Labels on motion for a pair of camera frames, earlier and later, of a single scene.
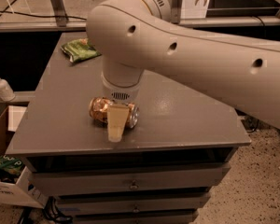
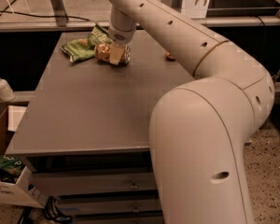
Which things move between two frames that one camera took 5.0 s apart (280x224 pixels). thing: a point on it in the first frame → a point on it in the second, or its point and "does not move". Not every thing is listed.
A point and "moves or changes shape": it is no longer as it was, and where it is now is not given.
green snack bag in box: [7, 163] does not move
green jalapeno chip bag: [80, 49] does not move
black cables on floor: [52, 212] does not move
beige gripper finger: [117, 119] → [117, 51]
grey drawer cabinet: [162, 173] does not move
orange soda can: [98, 107] moves or changes shape
